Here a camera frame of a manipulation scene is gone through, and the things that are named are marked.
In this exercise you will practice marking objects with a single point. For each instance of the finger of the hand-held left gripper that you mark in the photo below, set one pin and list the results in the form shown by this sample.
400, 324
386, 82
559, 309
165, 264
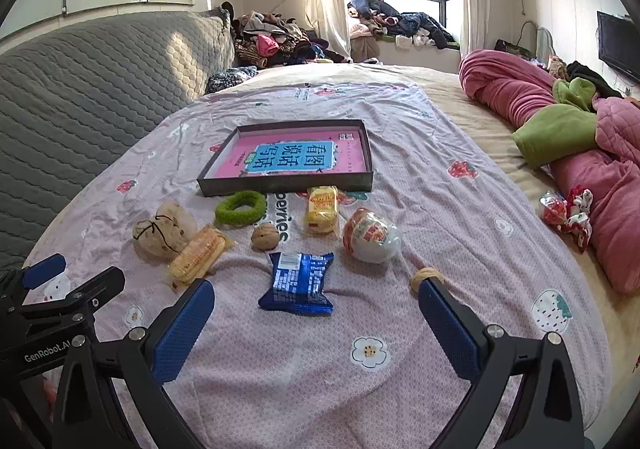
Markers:
45, 270
85, 296

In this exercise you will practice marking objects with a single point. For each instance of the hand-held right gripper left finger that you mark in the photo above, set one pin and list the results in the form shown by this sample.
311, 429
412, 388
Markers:
182, 329

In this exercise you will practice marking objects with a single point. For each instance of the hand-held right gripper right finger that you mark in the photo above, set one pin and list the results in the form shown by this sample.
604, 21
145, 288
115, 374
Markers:
445, 329

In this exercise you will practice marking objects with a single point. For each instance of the walnut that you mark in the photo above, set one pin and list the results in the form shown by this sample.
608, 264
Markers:
264, 236
422, 276

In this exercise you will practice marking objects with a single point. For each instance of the orange cracker packet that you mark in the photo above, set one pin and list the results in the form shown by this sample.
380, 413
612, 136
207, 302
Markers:
197, 254

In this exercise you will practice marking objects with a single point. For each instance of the red white egg-shaped package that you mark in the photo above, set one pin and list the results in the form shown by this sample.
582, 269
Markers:
370, 236

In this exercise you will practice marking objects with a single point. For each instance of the blue snack packet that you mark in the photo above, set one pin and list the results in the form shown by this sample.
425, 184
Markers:
295, 284

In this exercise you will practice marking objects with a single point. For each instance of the yellow rice cracker packet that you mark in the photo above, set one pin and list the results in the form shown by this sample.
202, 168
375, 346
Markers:
322, 209

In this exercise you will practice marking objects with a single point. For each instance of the shallow dark cardboard box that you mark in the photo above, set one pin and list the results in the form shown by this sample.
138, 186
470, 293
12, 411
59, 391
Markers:
300, 183

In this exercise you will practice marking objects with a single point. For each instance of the pink strawberry print bed sheet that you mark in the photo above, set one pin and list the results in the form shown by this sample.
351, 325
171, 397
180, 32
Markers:
425, 169

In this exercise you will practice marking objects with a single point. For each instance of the red white patterned bow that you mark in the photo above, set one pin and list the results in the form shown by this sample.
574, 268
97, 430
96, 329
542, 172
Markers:
575, 224

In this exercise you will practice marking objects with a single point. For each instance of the grey quilted headboard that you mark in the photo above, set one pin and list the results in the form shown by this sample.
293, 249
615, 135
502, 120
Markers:
100, 79

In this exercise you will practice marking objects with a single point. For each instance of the pink book with blue label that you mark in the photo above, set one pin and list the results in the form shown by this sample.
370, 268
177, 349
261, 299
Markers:
345, 149

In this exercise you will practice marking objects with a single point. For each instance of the green fleece cloth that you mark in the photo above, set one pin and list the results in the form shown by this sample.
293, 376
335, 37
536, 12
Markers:
550, 134

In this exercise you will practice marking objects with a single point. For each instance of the dark patterned cloth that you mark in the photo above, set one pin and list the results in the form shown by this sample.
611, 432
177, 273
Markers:
230, 79

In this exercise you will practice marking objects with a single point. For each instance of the pink quilt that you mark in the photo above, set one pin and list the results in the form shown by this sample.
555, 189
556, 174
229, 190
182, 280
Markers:
500, 79

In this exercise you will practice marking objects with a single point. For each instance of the black bag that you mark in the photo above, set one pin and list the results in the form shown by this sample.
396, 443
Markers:
510, 49

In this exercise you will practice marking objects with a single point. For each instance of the black cloth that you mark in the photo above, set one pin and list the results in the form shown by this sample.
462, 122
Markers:
585, 71

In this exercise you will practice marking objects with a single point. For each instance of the pile of mixed clothes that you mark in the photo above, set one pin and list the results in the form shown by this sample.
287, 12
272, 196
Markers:
270, 41

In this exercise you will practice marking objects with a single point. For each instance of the small standing mirror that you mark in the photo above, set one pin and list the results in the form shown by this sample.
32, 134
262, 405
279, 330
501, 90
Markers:
537, 41

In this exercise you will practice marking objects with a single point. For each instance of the pile of dark clothes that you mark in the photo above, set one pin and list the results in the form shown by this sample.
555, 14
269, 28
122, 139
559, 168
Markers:
380, 9

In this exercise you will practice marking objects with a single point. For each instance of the black television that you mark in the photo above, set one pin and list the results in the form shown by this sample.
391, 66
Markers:
617, 44

